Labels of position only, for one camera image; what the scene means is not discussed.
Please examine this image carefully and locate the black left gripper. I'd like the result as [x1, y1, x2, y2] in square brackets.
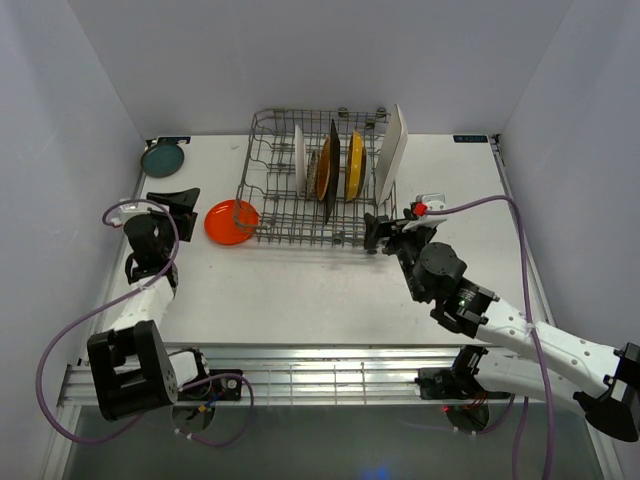
[146, 189, 199, 260]

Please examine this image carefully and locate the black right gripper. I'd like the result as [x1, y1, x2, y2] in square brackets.
[363, 208, 435, 303]

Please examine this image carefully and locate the dark teal round plate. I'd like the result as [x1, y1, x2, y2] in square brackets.
[140, 143, 185, 178]

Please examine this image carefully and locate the yellow polka dot plate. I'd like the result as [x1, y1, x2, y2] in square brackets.
[344, 131, 366, 202]

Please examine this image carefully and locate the white rectangular plate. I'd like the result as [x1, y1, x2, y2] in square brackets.
[374, 104, 408, 205]

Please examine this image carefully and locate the woven bamboo round plate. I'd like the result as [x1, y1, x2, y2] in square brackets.
[315, 137, 331, 201]

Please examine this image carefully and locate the green square glazed plate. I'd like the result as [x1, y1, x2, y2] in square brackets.
[324, 120, 341, 224]

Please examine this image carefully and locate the speckled beige oval plate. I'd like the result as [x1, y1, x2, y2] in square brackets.
[305, 150, 321, 200]

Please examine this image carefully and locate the white plate striped rim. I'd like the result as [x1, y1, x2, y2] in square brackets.
[294, 125, 307, 198]

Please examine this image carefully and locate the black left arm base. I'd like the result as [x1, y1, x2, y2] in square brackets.
[179, 369, 243, 403]

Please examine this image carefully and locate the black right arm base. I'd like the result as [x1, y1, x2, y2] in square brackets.
[414, 368, 510, 400]

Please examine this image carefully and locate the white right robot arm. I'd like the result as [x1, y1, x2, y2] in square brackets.
[364, 202, 639, 442]

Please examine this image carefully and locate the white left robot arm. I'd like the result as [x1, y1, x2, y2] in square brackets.
[87, 188, 212, 421]

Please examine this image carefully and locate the orange round plate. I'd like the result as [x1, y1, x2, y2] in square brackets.
[204, 200, 260, 246]

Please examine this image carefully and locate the black label back left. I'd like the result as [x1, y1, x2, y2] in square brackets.
[146, 136, 191, 147]

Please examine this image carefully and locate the black xdof label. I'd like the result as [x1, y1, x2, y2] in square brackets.
[453, 134, 489, 144]

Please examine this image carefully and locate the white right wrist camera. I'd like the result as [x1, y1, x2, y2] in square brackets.
[402, 193, 447, 232]

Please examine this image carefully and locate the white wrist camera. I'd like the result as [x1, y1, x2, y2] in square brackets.
[402, 193, 447, 232]
[108, 202, 140, 228]

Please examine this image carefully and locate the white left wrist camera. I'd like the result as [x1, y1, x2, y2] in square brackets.
[108, 202, 140, 228]

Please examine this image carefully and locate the grey wire dish rack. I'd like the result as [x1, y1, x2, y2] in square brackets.
[236, 107, 397, 248]

